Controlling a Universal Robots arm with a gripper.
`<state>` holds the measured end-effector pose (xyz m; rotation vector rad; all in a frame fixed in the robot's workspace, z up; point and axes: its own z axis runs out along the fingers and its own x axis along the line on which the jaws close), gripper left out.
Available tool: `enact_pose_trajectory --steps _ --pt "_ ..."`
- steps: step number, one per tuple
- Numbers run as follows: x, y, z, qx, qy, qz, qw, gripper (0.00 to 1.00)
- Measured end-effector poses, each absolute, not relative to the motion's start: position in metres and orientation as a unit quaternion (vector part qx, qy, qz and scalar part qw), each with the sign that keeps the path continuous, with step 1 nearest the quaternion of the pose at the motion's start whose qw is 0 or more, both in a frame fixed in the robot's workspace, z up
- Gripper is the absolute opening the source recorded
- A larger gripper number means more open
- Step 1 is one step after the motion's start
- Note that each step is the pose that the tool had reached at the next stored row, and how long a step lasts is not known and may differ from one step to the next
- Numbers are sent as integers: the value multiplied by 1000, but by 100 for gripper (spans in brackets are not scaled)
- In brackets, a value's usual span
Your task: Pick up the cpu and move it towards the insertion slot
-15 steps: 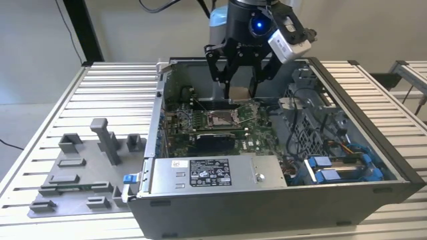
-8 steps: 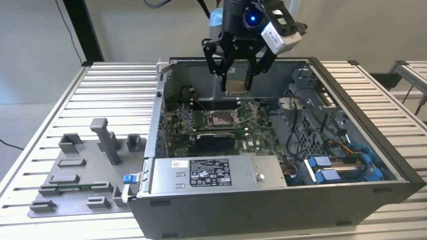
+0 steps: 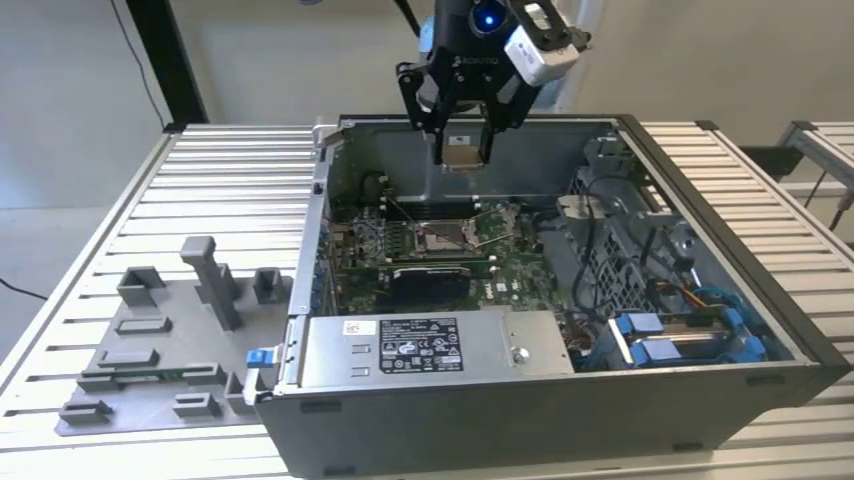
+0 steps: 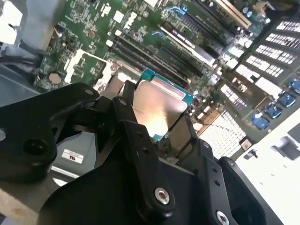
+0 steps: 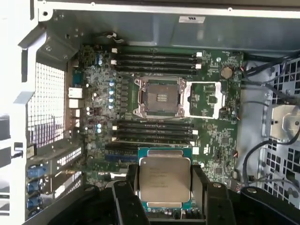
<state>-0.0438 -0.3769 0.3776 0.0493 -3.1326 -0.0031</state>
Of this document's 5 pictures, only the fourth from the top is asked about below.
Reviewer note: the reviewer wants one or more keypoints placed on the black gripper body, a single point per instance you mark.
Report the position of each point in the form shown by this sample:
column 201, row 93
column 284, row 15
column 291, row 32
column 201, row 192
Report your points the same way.
column 98, row 199

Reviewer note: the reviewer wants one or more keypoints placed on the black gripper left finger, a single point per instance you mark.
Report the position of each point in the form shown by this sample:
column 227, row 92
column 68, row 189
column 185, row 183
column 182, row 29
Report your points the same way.
column 28, row 131

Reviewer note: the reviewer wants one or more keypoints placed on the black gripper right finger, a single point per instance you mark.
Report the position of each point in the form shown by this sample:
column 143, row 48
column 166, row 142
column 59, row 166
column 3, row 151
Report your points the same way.
column 207, row 159

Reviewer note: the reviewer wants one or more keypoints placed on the silver CPU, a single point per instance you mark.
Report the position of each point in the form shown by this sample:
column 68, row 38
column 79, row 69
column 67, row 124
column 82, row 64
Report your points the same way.
column 159, row 103

